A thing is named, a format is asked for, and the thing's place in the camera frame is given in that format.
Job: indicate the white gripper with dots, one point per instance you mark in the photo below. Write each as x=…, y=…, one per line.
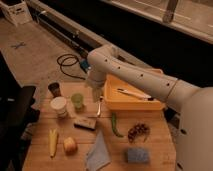
x=96, y=90

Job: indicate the green translucent cup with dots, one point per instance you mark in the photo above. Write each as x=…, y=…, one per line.
x=77, y=101

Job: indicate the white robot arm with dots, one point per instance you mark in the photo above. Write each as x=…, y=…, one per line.
x=194, y=104

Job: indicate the yellow plastic tray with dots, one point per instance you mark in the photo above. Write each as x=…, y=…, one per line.
x=116, y=100

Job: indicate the blue power device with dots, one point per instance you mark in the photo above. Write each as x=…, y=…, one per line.
x=84, y=65

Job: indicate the dark rectangular block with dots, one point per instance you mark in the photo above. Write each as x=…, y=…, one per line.
x=86, y=123

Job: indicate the white cup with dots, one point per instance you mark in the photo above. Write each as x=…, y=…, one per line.
x=59, y=105

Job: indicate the dark brown cup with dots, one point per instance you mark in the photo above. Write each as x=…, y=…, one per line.
x=54, y=88

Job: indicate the green chili pepper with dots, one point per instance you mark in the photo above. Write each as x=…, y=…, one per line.
x=114, y=128

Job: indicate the bunch of dark grapes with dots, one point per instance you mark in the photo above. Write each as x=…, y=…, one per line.
x=140, y=129

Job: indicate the yellow corn cob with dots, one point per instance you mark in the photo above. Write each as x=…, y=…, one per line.
x=53, y=138

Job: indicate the grey blue cloth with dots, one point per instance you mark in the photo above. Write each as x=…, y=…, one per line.
x=98, y=155

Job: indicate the blue sponge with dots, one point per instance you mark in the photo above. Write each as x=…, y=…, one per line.
x=137, y=155

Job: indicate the black chair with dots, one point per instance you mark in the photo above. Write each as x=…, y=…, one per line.
x=16, y=113

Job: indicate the white cardboard box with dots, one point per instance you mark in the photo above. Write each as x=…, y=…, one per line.
x=16, y=14

